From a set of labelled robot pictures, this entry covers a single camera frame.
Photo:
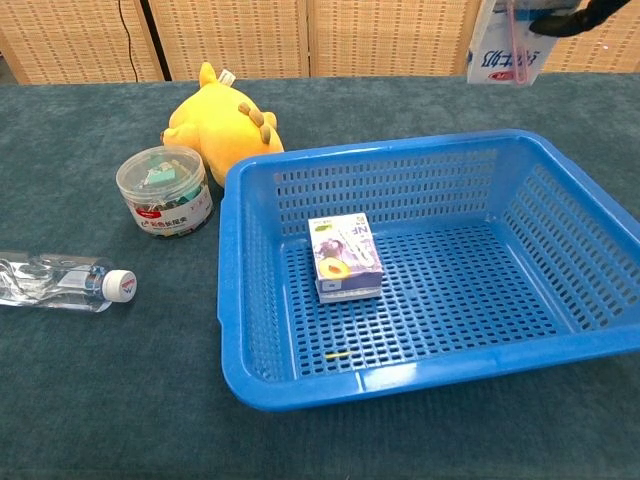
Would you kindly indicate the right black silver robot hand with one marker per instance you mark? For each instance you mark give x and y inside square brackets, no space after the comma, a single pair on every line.
[570,21]

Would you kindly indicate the white milk carton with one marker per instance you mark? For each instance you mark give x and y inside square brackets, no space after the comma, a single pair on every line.
[495,55]

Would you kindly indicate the purple juice carton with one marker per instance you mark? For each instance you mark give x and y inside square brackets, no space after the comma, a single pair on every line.
[345,255]

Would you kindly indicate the yellow plush dinosaur toy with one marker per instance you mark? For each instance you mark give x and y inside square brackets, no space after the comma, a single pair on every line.
[220,130]

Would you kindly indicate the clear jar of binder clips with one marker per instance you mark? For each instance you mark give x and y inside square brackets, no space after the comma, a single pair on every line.
[165,200]

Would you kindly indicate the clear plastic water bottle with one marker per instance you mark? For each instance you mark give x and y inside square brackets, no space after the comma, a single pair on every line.
[55,282]

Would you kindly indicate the blue perforated plastic basket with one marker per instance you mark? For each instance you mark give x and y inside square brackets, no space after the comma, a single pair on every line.
[450,310]

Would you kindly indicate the small yellow stick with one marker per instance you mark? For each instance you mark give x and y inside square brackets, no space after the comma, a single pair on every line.
[339,355]

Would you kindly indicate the black tripod pole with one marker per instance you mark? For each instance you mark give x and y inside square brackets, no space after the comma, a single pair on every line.
[156,42]

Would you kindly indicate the teal table cloth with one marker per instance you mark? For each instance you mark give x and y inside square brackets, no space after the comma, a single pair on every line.
[125,375]

